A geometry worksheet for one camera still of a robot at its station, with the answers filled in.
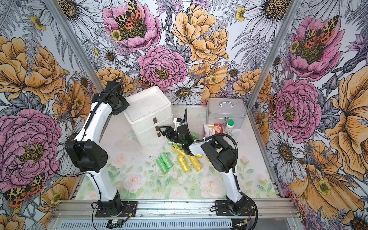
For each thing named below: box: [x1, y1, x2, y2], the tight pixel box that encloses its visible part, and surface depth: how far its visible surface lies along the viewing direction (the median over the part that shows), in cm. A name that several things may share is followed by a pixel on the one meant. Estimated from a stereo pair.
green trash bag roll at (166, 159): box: [160, 152, 174, 170], surface depth 91 cm
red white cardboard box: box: [203, 124, 224, 139], surface depth 104 cm
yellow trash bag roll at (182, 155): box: [172, 144, 187, 161], surface depth 93 cm
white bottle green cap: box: [226, 119, 235, 134], surface depth 101 cm
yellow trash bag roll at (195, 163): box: [188, 155, 203, 173], surface depth 91 cm
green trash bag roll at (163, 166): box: [156, 157, 169, 174], surface depth 89 cm
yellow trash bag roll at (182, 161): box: [177, 155, 191, 174], surface depth 91 cm
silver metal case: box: [206, 98, 247, 129], surface depth 104 cm
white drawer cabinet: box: [122, 85, 174, 147], surface depth 91 cm
